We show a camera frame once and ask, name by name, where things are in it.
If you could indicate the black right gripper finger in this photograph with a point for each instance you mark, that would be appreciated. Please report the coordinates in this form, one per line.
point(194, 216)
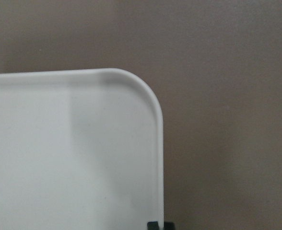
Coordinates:
point(152, 225)

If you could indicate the cream rabbit tray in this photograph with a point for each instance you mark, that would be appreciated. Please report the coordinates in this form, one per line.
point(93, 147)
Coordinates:
point(80, 150)

